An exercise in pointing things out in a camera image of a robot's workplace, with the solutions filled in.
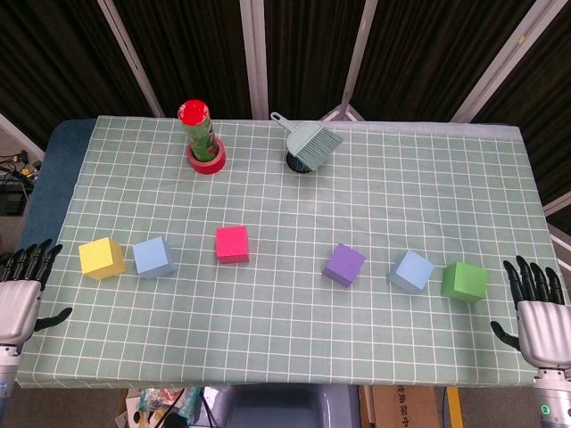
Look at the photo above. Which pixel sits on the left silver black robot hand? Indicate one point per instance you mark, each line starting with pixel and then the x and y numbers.
pixel 18 307

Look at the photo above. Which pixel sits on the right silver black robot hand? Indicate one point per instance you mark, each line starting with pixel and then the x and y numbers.
pixel 546 330

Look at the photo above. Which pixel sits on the light blue foam cube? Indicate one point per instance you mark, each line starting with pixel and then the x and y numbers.
pixel 412 271
pixel 152 257

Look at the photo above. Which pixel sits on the purple foam cube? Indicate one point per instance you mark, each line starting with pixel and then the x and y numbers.
pixel 343 265

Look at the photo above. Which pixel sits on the pink foam cube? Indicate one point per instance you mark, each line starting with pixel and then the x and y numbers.
pixel 232 244

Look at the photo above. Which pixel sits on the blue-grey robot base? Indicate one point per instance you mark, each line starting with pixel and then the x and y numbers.
pixel 281 408

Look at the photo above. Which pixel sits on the green foam cube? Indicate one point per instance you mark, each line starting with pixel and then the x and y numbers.
pixel 464 282

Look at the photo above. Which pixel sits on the yellow foam cube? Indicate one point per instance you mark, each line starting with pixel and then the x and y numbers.
pixel 100 258

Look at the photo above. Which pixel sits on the black electronics box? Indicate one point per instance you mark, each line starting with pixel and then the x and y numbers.
pixel 11 201

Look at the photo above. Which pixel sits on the colourful printed bag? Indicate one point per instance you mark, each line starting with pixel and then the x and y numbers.
pixel 151 401

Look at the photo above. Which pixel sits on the brown cardboard box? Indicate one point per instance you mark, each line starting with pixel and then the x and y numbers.
pixel 401 410

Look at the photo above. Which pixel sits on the red tape roll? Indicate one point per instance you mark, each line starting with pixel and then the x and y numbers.
pixel 209 169

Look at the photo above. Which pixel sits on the green can with red lid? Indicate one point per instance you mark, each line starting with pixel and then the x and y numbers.
pixel 201 134

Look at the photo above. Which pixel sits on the green checked tablecloth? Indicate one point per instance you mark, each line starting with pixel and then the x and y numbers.
pixel 285 312

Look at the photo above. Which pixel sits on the teal hand brush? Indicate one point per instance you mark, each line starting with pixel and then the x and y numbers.
pixel 314 145

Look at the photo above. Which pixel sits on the white frame bar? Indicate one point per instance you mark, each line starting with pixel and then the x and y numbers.
pixel 20 136
pixel 561 237
pixel 557 203

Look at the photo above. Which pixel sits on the white partition frame post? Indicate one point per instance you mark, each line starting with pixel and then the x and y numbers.
pixel 254 58
pixel 360 44
pixel 130 58
pixel 504 58

